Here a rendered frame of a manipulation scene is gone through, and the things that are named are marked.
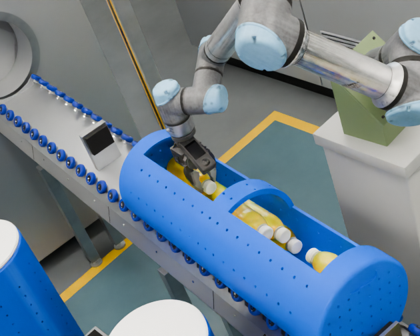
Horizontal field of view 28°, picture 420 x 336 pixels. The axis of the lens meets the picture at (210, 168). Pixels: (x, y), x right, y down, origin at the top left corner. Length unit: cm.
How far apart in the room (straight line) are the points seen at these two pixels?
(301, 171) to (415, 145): 186
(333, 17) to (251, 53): 220
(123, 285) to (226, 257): 184
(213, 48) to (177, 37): 332
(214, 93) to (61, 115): 127
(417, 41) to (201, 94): 56
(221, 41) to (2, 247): 99
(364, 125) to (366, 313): 56
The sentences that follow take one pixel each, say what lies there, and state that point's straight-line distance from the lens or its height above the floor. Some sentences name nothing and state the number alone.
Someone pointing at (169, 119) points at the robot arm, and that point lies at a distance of 225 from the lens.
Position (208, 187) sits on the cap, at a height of 110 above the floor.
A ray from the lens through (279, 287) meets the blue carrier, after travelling 193.
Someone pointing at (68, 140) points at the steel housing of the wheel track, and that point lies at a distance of 318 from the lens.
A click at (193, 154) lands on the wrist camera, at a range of 229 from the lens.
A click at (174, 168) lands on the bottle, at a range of 249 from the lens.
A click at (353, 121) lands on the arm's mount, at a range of 228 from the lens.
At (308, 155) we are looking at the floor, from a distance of 415.
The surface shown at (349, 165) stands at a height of 106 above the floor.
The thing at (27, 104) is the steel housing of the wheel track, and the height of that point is 93.
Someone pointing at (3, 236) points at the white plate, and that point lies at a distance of 270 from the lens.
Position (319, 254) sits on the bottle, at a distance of 207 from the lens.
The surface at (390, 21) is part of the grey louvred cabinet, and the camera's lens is 380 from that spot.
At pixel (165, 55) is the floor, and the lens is 535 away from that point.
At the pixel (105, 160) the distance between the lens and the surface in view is 294.
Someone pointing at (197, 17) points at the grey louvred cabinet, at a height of 33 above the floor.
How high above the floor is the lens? 259
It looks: 37 degrees down
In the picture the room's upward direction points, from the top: 22 degrees counter-clockwise
